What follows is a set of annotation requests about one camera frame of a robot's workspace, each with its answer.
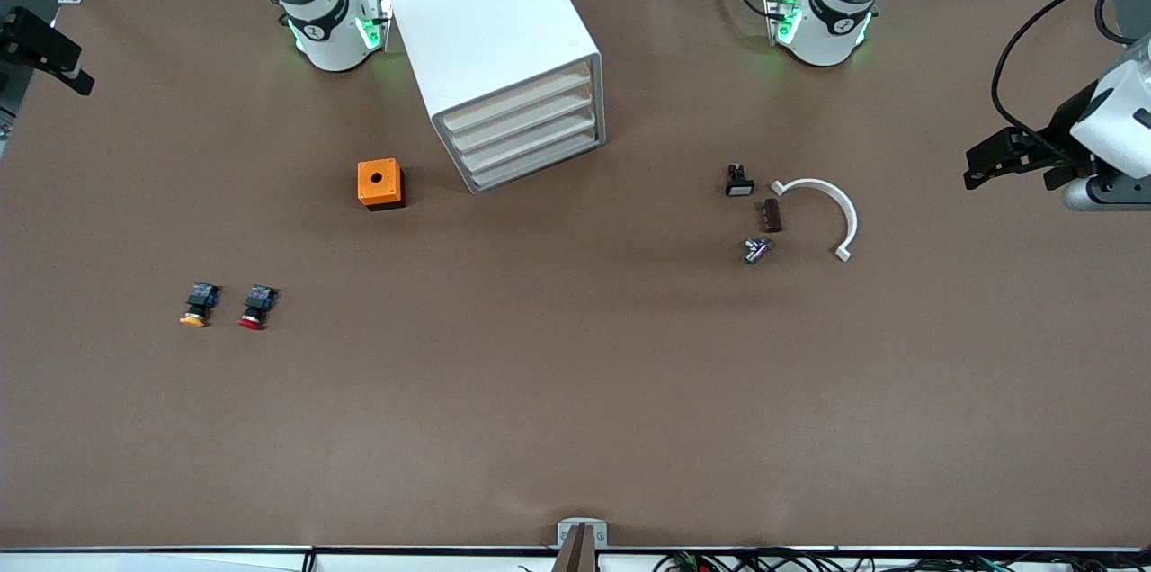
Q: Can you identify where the red push button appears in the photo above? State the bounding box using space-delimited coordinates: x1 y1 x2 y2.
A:
237 283 280 332

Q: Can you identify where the white plastic drawer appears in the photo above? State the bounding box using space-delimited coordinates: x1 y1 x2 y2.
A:
442 61 594 134
459 104 598 172
468 126 602 192
450 83 596 154

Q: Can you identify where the white drawer cabinet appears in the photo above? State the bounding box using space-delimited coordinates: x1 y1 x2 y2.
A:
377 0 606 195

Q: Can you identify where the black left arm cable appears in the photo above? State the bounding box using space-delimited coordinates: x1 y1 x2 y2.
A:
991 0 1151 161

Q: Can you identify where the yellow push button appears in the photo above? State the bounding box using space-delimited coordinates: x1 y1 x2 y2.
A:
179 282 221 329

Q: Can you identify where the silver camera mount bracket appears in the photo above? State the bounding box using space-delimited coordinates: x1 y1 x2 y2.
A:
557 518 609 572

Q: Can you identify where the orange box with hole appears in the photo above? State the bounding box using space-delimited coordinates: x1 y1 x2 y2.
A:
357 158 406 211

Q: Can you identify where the white curved plastic clamp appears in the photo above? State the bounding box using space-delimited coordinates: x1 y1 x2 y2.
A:
772 178 860 263

